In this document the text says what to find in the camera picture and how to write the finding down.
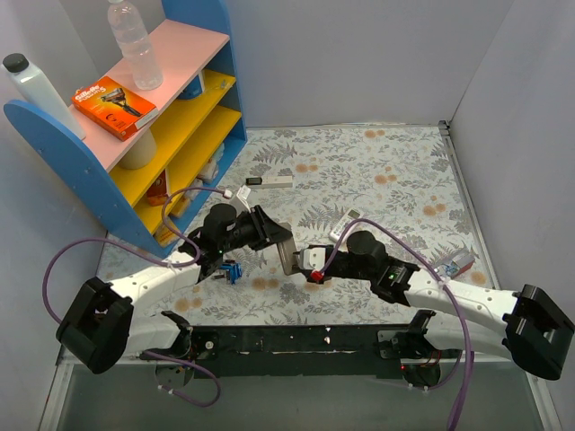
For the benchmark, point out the red silver battery box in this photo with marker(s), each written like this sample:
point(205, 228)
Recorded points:
point(455, 263)

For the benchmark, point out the clear plastic water bottle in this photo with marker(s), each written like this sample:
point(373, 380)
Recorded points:
point(135, 45)

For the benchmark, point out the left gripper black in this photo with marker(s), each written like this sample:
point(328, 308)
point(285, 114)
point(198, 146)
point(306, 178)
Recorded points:
point(259, 225)

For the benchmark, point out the grey beige remote control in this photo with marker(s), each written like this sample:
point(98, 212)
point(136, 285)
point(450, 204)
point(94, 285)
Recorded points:
point(288, 256)

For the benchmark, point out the blue pink yellow shelf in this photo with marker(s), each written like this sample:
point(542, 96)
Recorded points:
point(199, 112)

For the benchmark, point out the pile of blue batteries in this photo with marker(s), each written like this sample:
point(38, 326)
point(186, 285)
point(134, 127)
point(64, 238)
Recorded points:
point(229, 271)

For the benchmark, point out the beige cylinder container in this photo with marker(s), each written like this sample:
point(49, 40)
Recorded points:
point(141, 153)

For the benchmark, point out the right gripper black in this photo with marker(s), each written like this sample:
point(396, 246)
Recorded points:
point(301, 271)

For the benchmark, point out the white bottle black cap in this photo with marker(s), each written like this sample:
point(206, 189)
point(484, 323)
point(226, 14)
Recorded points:
point(35, 87)

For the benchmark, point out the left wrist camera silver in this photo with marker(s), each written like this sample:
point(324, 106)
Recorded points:
point(239, 199)

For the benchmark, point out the orange box on shelf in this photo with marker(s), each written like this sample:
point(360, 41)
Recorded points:
point(160, 190)

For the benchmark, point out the white air conditioner remote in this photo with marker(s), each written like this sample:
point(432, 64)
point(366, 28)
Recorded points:
point(336, 233)

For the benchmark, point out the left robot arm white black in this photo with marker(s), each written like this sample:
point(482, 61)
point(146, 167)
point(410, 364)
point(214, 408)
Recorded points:
point(110, 319)

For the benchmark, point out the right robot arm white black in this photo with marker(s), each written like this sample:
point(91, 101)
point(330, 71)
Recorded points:
point(525, 326)

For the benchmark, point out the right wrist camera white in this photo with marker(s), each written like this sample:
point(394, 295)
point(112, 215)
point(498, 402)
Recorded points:
point(319, 258)

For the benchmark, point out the orange Gillette razor box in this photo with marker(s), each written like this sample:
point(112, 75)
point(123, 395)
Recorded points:
point(114, 107)

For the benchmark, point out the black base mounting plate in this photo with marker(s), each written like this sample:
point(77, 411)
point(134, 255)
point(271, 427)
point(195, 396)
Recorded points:
point(384, 351)

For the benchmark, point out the yellow sponge pack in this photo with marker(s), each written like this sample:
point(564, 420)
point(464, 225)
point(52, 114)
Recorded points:
point(167, 234)

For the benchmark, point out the white slim remote black end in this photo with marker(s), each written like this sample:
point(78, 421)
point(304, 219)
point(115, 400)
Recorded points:
point(269, 182)

